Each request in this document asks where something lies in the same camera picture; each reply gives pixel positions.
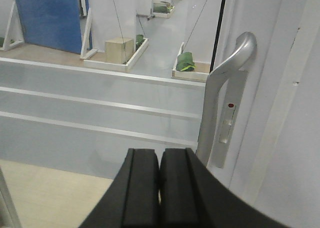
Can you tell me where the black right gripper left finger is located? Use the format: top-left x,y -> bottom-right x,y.
80,148 -> 159,228

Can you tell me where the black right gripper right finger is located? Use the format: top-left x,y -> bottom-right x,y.
160,148 -> 285,228

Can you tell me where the white framed sliding glass door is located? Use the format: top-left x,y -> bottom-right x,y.
0,0 -> 320,228

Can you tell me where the silver door handle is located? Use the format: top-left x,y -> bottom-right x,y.
196,31 -> 257,166

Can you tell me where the silver door lock plate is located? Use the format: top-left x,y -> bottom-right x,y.
211,70 -> 248,168

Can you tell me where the light plywood base board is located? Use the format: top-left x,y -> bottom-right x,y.
0,160 -> 112,228

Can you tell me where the distant green sandbag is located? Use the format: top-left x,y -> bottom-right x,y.
176,52 -> 195,72

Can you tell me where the distant wooden block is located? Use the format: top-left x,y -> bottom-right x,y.
104,37 -> 135,64

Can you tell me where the blue partition panel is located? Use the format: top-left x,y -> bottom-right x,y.
15,0 -> 89,54

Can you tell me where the white wooden tray frame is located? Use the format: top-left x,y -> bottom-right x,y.
83,34 -> 149,73

